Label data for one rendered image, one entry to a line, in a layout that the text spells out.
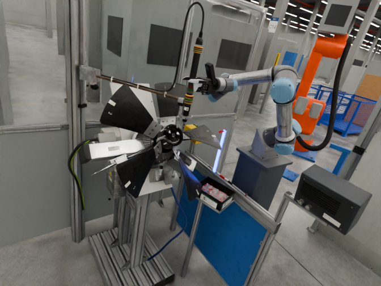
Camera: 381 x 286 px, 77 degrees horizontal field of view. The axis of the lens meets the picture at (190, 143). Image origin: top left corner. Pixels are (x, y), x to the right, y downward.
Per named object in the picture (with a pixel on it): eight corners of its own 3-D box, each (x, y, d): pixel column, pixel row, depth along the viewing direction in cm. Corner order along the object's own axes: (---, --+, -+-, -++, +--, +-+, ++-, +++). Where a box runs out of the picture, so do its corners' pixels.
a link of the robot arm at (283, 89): (296, 142, 158) (298, 67, 122) (293, 159, 149) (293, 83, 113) (277, 141, 163) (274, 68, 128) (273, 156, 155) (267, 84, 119)
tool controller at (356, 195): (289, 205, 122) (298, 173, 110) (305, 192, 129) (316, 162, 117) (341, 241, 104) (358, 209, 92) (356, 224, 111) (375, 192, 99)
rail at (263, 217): (183, 158, 196) (185, 149, 193) (187, 157, 198) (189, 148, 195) (272, 235, 134) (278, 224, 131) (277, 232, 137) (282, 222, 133)
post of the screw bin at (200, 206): (180, 275, 187) (200, 193, 153) (182, 273, 189) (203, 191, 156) (182, 278, 185) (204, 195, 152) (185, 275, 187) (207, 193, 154)
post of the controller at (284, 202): (272, 220, 134) (285, 192, 125) (276, 218, 135) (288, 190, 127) (277, 223, 132) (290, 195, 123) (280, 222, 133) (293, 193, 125)
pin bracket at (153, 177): (148, 172, 141) (155, 169, 134) (156, 171, 145) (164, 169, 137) (149, 182, 140) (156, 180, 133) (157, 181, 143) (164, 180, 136)
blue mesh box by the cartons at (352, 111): (315, 124, 692) (329, 91, 651) (339, 123, 755) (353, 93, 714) (344, 137, 626) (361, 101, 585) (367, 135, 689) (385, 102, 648)
